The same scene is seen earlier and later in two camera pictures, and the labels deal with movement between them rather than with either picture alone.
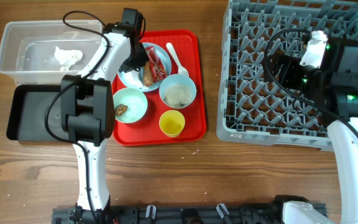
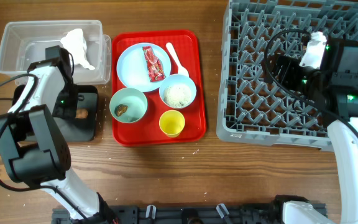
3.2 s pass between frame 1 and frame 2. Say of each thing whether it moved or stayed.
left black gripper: moved
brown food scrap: stayed
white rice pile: stayed
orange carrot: moved
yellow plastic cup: stayed
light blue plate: stayed
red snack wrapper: stayed
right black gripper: stayed
